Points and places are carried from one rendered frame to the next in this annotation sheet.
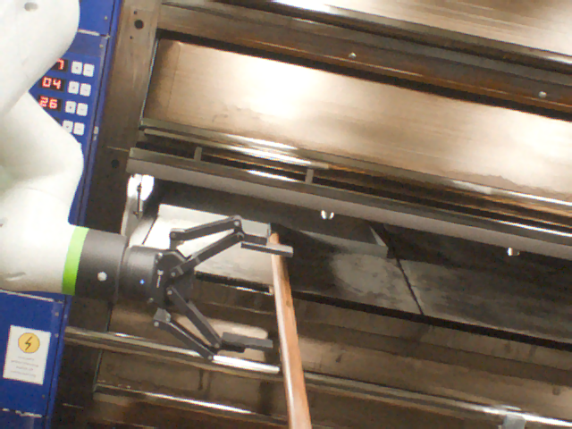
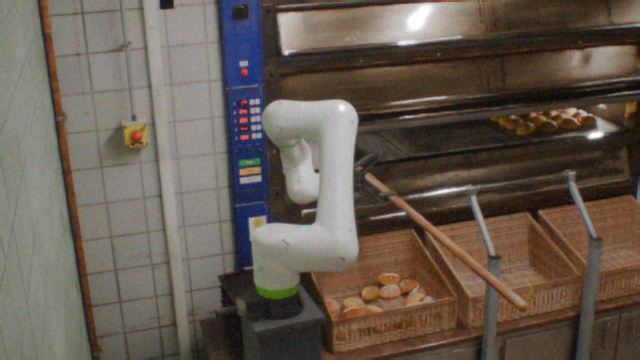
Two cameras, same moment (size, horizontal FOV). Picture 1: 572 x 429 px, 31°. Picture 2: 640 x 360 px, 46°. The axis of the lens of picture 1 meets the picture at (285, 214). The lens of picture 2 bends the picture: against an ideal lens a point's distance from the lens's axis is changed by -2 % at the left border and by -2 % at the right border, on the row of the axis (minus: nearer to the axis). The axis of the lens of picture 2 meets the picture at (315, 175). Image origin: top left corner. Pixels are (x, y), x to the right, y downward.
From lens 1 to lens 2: 1.55 m
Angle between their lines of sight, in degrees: 15
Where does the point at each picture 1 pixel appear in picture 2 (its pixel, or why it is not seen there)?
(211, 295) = not seen: hidden behind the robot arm
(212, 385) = not seen: hidden behind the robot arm
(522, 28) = (425, 30)
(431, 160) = (402, 94)
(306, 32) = (340, 57)
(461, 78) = (406, 57)
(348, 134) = (367, 94)
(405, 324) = (406, 163)
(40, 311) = (259, 208)
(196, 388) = not seen: hidden behind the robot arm
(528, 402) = (460, 178)
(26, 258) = (312, 191)
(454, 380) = (429, 179)
